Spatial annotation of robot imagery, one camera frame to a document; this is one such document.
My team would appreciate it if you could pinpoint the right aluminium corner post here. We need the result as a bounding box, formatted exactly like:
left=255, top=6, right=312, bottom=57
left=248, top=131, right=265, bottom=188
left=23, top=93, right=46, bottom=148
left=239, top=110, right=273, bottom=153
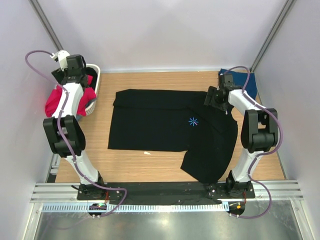
left=250, top=0, right=296, bottom=72

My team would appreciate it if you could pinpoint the left aluminium corner post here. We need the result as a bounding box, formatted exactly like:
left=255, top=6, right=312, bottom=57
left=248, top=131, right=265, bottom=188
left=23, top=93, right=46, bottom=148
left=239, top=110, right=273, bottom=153
left=29, top=0, right=64, bottom=52

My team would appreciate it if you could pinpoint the aluminium corner post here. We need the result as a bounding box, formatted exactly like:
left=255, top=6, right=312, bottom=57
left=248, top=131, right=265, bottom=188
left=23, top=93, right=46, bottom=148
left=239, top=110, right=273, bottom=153
left=29, top=0, right=64, bottom=52
left=250, top=0, right=296, bottom=72

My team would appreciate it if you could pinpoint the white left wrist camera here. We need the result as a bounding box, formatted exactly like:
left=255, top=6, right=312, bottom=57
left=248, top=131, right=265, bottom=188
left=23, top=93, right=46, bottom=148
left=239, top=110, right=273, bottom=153
left=50, top=50, right=70, bottom=71

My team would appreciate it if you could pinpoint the black garment in basket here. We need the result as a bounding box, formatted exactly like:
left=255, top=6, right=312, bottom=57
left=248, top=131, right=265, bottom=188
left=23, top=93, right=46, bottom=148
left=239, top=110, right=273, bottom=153
left=85, top=67, right=98, bottom=89

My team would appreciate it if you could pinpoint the folded blue t-shirt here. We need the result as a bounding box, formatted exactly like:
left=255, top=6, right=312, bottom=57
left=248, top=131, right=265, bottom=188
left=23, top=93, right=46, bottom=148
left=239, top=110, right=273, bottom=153
left=228, top=70, right=258, bottom=100

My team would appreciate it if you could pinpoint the pink t-shirt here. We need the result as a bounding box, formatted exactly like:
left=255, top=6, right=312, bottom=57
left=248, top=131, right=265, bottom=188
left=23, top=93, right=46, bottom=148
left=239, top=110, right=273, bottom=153
left=52, top=83, right=88, bottom=118

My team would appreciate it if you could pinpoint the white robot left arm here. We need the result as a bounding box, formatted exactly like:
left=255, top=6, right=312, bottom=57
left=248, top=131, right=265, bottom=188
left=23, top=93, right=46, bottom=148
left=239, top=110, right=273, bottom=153
left=43, top=50, right=106, bottom=200

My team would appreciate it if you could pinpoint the aluminium frame rail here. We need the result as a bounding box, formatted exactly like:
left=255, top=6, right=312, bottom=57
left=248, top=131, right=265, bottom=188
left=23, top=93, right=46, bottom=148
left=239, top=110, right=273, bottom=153
left=29, top=181, right=86, bottom=203

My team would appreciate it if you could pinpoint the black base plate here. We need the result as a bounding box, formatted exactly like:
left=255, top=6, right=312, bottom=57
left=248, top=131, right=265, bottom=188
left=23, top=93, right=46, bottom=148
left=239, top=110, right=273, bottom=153
left=71, top=182, right=256, bottom=206

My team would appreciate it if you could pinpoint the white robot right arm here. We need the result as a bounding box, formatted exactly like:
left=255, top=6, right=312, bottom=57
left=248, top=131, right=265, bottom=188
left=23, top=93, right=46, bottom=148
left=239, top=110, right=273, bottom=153
left=204, top=73, right=278, bottom=198

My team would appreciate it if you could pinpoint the white laundry basket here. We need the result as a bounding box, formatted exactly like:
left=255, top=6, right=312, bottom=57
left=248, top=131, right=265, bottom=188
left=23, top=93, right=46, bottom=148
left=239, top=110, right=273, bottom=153
left=51, top=63, right=101, bottom=117

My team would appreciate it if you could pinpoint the black t-shirt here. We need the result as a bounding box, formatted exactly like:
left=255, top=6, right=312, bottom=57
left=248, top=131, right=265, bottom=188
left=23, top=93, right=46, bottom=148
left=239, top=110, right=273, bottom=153
left=108, top=89, right=238, bottom=184

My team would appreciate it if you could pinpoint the white slotted cable duct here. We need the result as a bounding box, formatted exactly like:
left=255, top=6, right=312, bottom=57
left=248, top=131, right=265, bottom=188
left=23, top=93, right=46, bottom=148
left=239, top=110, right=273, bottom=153
left=42, top=202, right=229, bottom=214

